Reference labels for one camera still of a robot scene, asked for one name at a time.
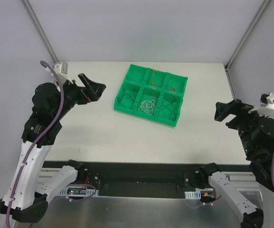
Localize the yellow wire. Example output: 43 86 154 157
150 65 162 87

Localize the left aluminium post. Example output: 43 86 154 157
20 0 59 63

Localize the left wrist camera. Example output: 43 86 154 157
44 61 73 85

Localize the dark blue wire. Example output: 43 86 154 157
116 87 139 105

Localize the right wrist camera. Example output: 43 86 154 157
248 93 274 116

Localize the right white cable duct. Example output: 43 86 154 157
184 191 201 200

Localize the white cable duct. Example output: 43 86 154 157
57 187 99 197
184 191 201 200

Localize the green compartment tray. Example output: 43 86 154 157
113 64 188 127

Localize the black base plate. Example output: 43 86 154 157
84 162 202 199

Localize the aluminium post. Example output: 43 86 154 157
225 0 272 72
20 0 59 63

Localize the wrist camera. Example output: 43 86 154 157
248 93 274 116
44 61 73 85

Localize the left white cable duct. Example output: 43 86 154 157
57 187 99 197

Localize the black thin wire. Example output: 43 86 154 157
160 96 179 122

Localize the aluminium frame rail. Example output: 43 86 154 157
225 172 260 191

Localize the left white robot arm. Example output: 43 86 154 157
0 73 106 228

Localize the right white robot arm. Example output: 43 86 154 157
191 96 274 228

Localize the right aluminium post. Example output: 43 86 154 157
225 0 272 72

